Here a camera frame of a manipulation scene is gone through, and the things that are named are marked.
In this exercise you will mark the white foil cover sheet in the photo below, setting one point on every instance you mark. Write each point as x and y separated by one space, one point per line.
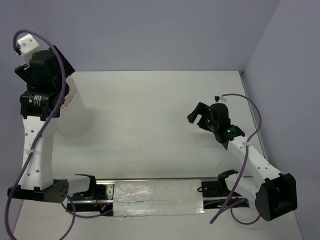
157 198

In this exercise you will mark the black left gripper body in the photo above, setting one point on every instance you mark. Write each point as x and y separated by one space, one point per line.
27 73

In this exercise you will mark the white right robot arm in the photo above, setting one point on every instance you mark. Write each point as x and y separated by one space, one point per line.
271 192

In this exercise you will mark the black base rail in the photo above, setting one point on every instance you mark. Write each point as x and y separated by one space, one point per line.
101 205

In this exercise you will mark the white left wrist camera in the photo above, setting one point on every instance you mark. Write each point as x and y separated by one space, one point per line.
28 46

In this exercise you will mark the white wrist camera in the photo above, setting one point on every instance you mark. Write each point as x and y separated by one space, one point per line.
28 46
219 98

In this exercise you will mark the translucent white bin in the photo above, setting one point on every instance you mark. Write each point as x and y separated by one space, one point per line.
75 119

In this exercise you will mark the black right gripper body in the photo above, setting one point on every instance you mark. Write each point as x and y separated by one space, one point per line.
212 125

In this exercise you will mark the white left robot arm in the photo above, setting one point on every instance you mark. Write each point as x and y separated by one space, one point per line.
51 104

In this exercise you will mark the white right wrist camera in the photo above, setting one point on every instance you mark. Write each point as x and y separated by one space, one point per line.
219 98

